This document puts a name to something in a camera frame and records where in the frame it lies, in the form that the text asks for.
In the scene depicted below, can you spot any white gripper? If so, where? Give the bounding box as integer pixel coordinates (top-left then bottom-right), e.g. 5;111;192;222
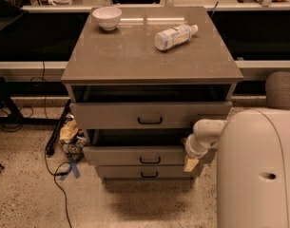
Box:
182;134;211;172

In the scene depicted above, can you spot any blue tape cross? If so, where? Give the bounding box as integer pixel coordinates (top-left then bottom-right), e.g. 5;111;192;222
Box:
59;153;84;181

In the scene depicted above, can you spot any grey top drawer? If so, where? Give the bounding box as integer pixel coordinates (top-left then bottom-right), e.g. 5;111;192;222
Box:
70;102;232;129

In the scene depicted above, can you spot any white plastic bottle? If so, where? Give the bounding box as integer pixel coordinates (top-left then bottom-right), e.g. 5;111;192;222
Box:
154;24;199;51

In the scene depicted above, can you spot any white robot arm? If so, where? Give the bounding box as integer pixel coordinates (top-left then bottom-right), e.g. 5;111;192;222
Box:
184;108;290;228

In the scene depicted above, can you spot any snack bags pile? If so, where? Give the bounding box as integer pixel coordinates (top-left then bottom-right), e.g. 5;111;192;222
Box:
59;113;87;154

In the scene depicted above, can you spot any black floor cable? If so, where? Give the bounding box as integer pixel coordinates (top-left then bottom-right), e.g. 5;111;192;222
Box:
29;60;74;228

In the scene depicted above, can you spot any white ceramic bowl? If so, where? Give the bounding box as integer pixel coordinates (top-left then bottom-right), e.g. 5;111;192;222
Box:
92;7;122;30

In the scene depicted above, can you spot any black power strip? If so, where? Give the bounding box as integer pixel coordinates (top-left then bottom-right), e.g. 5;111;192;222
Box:
45;100;71;156

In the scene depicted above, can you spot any black desk leg frame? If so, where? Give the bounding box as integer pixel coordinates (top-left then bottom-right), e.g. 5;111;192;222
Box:
0;77;59;125

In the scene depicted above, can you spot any grey bottom drawer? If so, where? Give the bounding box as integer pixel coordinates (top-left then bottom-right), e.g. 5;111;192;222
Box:
95;165;201;179

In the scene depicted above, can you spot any grey office chair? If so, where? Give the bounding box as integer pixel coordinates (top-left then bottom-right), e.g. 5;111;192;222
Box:
265;71;290;110

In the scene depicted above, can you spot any grey drawer cabinet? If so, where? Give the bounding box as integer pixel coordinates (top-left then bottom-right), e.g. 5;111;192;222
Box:
60;5;244;186

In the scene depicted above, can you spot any grey drawer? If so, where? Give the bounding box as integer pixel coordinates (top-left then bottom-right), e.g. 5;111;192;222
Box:
95;165;201;179
70;102;232;129
84;128;191;166

